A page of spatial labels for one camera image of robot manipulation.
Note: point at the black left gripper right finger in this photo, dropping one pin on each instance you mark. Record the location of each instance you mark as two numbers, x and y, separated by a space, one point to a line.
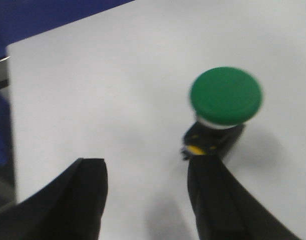
224 209

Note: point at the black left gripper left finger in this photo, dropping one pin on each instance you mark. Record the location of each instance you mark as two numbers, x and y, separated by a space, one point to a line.
69 207

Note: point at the green mushroom push button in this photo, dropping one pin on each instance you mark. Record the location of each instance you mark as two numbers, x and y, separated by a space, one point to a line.
223 100

